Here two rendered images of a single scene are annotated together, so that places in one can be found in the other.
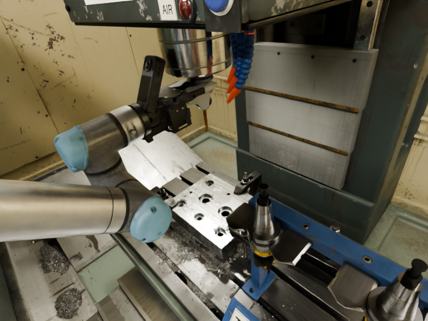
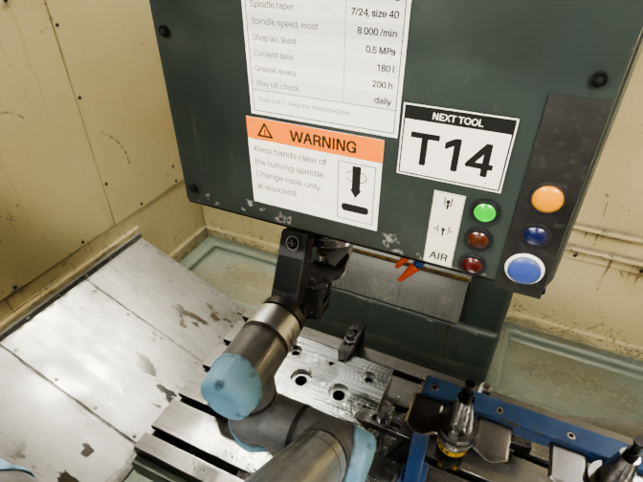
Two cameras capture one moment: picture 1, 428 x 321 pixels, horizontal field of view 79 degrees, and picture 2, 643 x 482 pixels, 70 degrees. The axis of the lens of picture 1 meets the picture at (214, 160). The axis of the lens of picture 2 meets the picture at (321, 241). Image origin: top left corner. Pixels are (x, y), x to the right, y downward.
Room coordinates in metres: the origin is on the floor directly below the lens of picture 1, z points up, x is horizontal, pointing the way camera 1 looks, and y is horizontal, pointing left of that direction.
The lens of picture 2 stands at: (0.04, 0.31, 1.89)
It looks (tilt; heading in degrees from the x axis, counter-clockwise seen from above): 36 degrees down; 335
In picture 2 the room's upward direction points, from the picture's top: straight up
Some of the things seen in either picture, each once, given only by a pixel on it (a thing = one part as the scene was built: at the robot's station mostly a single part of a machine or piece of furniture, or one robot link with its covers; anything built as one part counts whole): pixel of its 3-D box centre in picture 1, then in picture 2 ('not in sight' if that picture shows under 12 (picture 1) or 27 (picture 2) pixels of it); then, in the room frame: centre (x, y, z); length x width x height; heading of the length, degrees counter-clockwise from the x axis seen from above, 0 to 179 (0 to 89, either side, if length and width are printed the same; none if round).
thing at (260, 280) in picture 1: (259, 250); (419, 442); (0.41, -0.08, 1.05); 0.10 x 0.05 x 0.30; 130
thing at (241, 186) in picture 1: (247, 187); (350, 346); (0.74, -0.11, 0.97); 0.13 x 0.03 x 0.15; 130
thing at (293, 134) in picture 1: (293, 116); (392, 232); (0.91, -0.33, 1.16); 0.48 x 0.05 x 0.51; 40
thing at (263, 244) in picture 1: (263, 231); (456, 427); (0.33, -0.08, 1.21); 0.06 x 0.06 x 0.03
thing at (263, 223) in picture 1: (263, 214); (461, 410); (0.33, -0.08, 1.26); 0.04 x 0.04 x 0.07
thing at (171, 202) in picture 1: (164, 202); not in sight; (0.72, 0.20, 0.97); 0.13 x 0.03 x 0.15; 40
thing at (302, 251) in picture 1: (288, 247); (492, 441); (0.29, -0.11, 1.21); 0.07 x 0.05 x 0.01; 130
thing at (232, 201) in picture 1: (215, 209); (319, 391); (0.65, 0.02, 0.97); 0.29 x 0.23 x 0.05; 40
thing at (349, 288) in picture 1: (351, 287); (567, 470); (0.20, -0.18, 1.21); 0.07 x 0.05 x 0.01; 130
